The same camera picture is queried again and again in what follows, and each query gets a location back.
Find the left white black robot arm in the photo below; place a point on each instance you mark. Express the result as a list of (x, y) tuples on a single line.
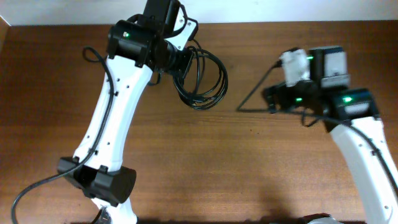
[(137, 46)]

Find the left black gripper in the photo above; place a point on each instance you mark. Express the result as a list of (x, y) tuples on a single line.
[(185, 62)]

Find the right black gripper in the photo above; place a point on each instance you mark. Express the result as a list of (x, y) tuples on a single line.
[(273, 98)]

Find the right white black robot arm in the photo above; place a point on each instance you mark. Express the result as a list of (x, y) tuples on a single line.
[(319, 80)]

